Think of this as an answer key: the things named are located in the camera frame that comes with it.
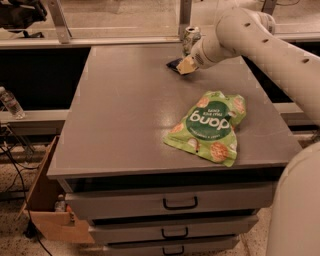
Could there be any grey metal railing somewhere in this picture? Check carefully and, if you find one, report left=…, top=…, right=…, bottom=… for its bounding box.
left=0, top=0, right=320, bottom=49

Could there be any black floor cable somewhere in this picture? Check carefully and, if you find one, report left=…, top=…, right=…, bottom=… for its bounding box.
left=0, top=126, right=54, bottom=256

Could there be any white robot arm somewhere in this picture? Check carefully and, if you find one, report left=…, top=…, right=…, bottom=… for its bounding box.
left=178, top=8, right=320, bottom=256

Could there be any cardboard box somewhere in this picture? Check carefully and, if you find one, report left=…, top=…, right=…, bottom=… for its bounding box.
left=21, top=136, right=94, bottom=244

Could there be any grey bottom drawer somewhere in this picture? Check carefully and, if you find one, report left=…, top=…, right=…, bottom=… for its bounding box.
left=103, top=235, right=239, bottom=256

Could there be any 7up soda can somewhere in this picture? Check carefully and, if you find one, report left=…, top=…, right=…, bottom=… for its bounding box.
left=182, top=26, right=201, bottom=56

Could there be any green dang chips bag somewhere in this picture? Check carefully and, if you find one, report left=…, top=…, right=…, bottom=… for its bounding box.
left=163, top=91, right=246, bottom=167

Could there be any clear plastic water bottle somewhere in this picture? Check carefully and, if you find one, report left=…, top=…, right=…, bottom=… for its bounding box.
left=0, top=86, right=25, bottom=119

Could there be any grey drawer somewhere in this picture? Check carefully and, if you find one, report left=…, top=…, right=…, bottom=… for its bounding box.
left=103, top=235, right=239, bottom=256
left=66, top=182, right=274, bottom=220
left=88, top=215, right=258, bottom=244

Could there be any grey top drawer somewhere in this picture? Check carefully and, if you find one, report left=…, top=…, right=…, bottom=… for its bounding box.
left=66, top=182, right=274, bottom=220

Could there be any grey middle drawer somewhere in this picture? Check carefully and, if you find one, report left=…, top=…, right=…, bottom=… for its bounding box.
left=88, top=215, right=258, bottom=244

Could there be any black office chair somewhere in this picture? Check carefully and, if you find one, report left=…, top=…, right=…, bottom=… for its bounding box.
left=0, top=0, right=47, bottom=38

